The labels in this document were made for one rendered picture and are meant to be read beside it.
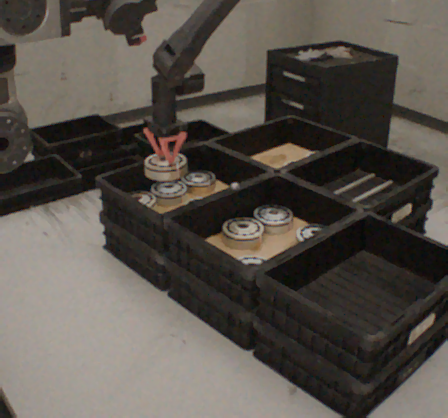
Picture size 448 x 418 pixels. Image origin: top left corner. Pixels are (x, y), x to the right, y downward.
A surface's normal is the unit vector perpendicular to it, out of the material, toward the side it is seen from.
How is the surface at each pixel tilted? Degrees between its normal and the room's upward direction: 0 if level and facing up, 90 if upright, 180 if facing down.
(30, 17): 90
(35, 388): 0
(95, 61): 90
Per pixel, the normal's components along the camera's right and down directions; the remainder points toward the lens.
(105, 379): 0.01, -0.90
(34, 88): 0.60, 0.37
